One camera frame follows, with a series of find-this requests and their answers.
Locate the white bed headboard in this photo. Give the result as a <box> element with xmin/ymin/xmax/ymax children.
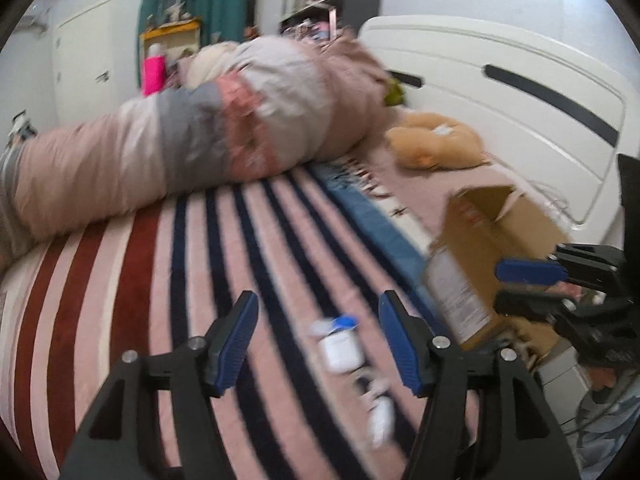
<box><xmin>357</xmin><ymin>15</ymin><xmax>632</xmax><ymax>248</ymax></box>

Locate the pink bed sheet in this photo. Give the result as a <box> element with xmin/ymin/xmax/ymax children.
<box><xmin>345</xmin><ymin>107</ymin><xmax>573</xmax><ymax>248</ymax></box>

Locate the yellow cabinet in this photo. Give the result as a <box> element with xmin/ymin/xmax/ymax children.
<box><xmin>139</xmin><ymin>17</ymin><xmax>204</xmax><ymax>63</ymax></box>

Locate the rolled pink and grey duvet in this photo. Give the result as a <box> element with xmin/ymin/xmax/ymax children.
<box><xmin>0</xmin><ymin>35</ymin><xmax>396</xmax><ymax>261</ymax></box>

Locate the white box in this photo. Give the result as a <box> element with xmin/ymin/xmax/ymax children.
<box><xmin>534</xmin><ymin>347</ymin><xmax>592</xmax><ymax>433</ymax></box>

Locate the green plush toy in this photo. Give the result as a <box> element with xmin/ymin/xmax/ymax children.
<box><xmin>382</xmin><ymin>77</ymin><xmax>407</xmax><ymax>107</ymax></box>

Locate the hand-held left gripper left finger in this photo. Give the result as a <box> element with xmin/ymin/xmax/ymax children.
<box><xmin>59</xmin><ymin>290</ymin><xmax>260</xmax><ymax>480</ymax></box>

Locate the brown cardboard box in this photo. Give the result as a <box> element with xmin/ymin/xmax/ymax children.
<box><xmin>421</xmin><ymin>185</ymin><xmax>573</xmax><ymax>353</ymax></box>

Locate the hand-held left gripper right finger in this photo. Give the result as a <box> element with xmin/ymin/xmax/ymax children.
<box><xmin>378</xmin><ymin>290</ymin><xmax>584</xmax><ymax>480</ymax></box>

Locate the small white bottle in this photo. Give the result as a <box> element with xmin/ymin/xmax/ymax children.
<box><xmin>366</xmin><ymin>395</ymin><xmax>396</xmax><ymax>449</ymax></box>

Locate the tan plush toy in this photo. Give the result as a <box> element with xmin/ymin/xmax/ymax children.
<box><xmin>385</xmin><ymin>112</ymin><xmax>494</xmax><ymax>171</ymax></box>

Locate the small glass tank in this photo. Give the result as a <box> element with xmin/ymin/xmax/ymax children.
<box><xmin>156</xmin><ymin>0</ymin><xmax>196</xmax><ymax>24</ymax></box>

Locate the pink water bottle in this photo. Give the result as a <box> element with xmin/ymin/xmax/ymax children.
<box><xmin>142</xmin><ymin>42</ymin><xmax>168</xmax><ymax>97</ymax></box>

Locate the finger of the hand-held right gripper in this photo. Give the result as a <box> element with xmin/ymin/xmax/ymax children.
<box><xmin>495</xmin><ymin>244</ymin><xmax>627</xmax><ymax>287</ymax></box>
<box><xmin>493</xmin><ymin>291</ymin><xmax>602</xmax><ymax>327</ymax></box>

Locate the white jar with blue lid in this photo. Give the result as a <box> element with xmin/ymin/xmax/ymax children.
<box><xmin>311</xmin><ymin>314</ymin><xmax>366</xmax><ymax>373</ymax></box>

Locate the white door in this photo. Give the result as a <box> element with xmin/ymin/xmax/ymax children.
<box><xmin>52</xmin><ymin>0</ymin><xmax>142</xmax><ymax>127</ymax></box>

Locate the blue-grey cloth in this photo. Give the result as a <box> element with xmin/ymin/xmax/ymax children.
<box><xmin>574</xmin><ymin>374</ymin><xmax>640</xmax><ymax>480</ymax></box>

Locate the striped pink blanket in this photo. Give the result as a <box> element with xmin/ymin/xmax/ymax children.
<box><xmin>0</xmin><ymin>165</ymin><xmax>483</xmax><ymax>480</ymax></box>

